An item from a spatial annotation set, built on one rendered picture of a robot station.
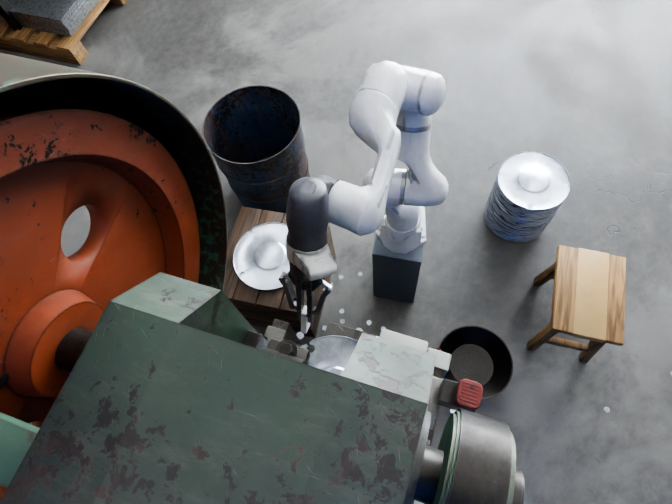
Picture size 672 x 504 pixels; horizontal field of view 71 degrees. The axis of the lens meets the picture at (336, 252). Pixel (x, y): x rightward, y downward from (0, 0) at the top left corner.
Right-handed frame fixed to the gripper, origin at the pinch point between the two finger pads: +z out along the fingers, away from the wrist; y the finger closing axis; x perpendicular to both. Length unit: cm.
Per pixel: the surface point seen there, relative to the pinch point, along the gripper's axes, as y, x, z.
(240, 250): 46, -54, 33
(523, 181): -57, -112, 11
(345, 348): -10.0, -3.5, 11.1
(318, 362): -4.2, 1.4, 13.5
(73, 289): 27, 35, -34
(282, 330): 11.7, -12.7, 22.2
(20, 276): 27, 41, -42
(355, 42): 44, -213, -5
